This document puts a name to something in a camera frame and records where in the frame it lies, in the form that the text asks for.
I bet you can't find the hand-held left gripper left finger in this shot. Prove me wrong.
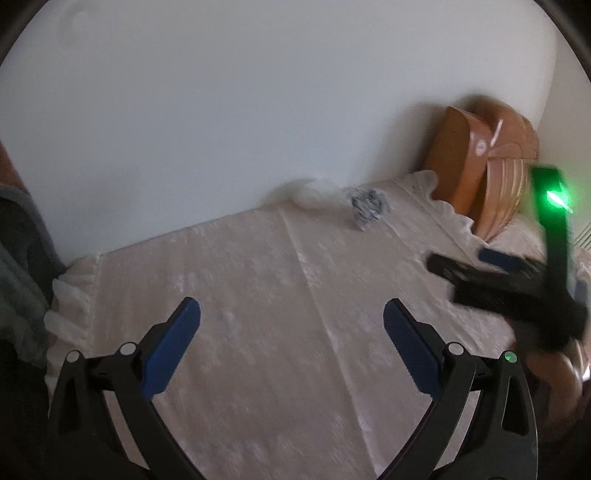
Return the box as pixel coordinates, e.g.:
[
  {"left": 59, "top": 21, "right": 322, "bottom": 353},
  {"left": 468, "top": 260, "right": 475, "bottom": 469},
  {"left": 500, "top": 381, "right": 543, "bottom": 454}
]
[{"left": 47, "top": 296, "right": 204, "bottom": 480}]

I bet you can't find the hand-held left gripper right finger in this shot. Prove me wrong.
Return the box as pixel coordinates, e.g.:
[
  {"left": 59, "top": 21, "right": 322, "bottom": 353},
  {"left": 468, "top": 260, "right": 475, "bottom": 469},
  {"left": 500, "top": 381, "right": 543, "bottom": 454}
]
[{"left": 379, "top": 298, "right": 540, "bottom": 480}]

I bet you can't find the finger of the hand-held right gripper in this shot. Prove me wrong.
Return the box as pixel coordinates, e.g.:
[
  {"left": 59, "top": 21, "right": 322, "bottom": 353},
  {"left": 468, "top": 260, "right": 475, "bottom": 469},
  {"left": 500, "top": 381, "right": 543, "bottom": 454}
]
[
  {"left": 478, "top": 248, "right": 549, "bottom": 276},
  {"left": 427, "top": 254, "right": 546, "bottom": 289}
]

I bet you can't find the person's right hand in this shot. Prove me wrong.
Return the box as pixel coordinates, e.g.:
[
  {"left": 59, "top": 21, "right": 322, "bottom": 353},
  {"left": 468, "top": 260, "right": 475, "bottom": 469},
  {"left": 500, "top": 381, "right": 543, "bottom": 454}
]
[{"left": 526, "top": 344, "right": 591, "bottom": 412}]

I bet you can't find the carved wooden headboard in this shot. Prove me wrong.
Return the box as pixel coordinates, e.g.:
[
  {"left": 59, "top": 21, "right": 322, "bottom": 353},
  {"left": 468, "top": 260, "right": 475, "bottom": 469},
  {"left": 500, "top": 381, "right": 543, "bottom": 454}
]
[{"left": 422, "top": 95, "right": 541, "bottom": 241}]

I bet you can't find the white lace cloth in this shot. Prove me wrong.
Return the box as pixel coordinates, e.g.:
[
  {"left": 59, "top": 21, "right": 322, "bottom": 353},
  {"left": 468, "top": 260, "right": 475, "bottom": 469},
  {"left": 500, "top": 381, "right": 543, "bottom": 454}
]
[{"left": 44, "top": 170, "right": 532, "bottom": 480}]

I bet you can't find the person's grey patterned clothing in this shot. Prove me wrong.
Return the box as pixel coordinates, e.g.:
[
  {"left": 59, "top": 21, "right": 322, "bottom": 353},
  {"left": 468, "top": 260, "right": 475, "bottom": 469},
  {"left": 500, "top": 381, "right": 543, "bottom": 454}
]
[{"left": 0, "top": 185, "right": 66, "bottom": 365}]

